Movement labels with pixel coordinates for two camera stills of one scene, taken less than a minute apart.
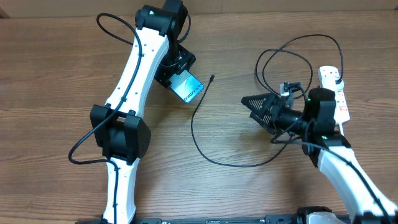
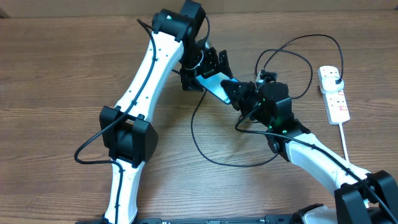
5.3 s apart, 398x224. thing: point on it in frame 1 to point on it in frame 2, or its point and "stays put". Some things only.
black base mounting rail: [270, 219] stays put
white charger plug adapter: [329, 82] stays put
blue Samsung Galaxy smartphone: [185, 86] to [213, 84]
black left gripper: [163, 75] to [211, 67]
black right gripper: [270, 101] to [244, 90]
